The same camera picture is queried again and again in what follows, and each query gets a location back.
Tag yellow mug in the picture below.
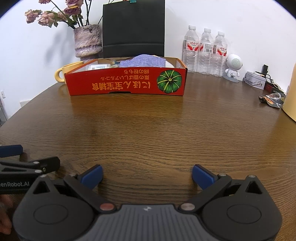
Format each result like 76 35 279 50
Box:
54 61 85 83

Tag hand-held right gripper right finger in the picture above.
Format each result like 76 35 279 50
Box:
179 164 265 212

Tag dark snack packet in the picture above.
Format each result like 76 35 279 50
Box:
258 93 286 109

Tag red cardboard box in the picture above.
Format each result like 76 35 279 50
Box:
63 57 188 96

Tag purple ceramic vase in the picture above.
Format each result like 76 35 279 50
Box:
73 24 103 63

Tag white tin box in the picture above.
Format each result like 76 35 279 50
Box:
242 71 266 90

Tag dark red box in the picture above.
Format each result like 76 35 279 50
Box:
264 82 287 94

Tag purple drawstring pouch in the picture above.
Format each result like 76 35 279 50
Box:
118 54 166 69

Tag clear water bottle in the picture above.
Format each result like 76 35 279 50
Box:
211 31 228 77
182 25 200 73
198 28 214 75

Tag person's left hand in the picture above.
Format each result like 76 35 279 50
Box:
0 195 14 235

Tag dried pink flowers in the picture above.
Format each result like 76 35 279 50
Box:
25 0 93 29

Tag white robot figurine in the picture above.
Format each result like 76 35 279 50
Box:
223 54 243 83

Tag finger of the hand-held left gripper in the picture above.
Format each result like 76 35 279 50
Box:
0 156 61 175
0 145 23 159

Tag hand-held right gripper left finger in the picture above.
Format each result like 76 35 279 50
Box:
31 164 116 212

